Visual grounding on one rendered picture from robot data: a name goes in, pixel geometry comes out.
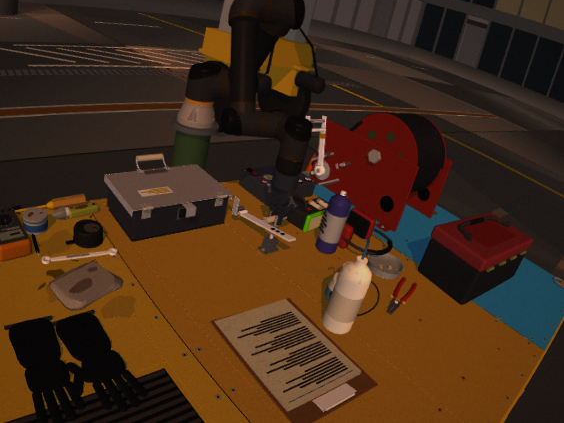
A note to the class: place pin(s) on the grey stay bar bracket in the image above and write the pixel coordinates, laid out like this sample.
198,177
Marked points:
268,246

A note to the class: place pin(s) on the yellow vehicle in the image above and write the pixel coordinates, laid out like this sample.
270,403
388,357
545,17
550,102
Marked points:
288,63

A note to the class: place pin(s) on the brown clipboard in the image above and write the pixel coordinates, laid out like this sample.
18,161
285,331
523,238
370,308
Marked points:
304,414

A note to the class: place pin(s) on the black pen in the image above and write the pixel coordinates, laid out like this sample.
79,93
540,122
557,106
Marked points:
35,243

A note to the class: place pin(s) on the black box with red lid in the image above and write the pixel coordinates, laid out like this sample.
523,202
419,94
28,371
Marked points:
467,270

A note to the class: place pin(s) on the orange multimeter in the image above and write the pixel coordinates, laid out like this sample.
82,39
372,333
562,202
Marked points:
13,240

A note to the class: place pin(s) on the yellow screwdriver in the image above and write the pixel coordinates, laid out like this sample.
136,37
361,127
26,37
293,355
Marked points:
66,200

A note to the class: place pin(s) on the dark control panel box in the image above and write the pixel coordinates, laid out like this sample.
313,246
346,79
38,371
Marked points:
253,183

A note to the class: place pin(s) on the purple spray can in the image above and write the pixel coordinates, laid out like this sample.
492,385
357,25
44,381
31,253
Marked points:
331,226

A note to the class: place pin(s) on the printed paper sheet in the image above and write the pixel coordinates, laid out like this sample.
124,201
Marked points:
286,350

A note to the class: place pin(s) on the white wrench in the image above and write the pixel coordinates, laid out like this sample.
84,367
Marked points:
79,255

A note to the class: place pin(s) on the black floor grating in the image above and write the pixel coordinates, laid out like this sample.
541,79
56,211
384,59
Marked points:
163,402

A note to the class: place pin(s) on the black tape roll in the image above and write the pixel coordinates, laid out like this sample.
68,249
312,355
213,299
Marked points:
88,234

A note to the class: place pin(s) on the dark battery box body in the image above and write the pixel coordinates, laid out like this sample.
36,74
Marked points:
176,228

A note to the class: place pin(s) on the black glove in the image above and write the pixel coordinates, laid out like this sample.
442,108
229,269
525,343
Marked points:
39,367
92,354

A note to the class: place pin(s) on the white stay bar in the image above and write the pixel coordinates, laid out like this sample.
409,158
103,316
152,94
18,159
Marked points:
258,221

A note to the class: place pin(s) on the grey round dish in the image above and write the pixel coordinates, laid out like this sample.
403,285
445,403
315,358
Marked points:
385,267

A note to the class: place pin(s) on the white brake lever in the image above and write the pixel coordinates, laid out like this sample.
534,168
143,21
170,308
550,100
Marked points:
320,156

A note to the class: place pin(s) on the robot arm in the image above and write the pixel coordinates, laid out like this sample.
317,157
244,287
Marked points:
246,59

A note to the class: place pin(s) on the grey door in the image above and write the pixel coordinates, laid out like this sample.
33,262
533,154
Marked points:
472,41
383,10

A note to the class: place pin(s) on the stained grey tray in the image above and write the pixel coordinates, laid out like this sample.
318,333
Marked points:
83,286

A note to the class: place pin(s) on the blue mat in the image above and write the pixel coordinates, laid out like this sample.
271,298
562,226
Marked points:
520,297

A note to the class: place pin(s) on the grey battery lid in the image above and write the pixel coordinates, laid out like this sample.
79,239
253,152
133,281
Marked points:
167,189

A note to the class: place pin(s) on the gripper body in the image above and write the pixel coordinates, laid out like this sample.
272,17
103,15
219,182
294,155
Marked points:
285,189

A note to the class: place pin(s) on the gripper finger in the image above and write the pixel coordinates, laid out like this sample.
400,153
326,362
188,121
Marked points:
275,214
288,212

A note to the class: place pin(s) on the dark tray with green end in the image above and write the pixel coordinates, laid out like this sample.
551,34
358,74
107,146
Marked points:
308,218

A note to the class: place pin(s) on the black cylinder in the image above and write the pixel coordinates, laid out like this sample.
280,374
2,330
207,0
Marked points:
310,82

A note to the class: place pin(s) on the blue and white tin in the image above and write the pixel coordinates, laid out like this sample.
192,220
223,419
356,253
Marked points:
35,222

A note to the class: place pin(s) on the small red box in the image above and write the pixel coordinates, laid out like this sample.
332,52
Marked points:
363,224

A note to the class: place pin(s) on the green torch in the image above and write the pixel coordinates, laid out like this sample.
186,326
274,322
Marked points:
79,210

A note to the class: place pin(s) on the white plastic bottle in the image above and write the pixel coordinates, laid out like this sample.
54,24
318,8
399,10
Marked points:
346,297

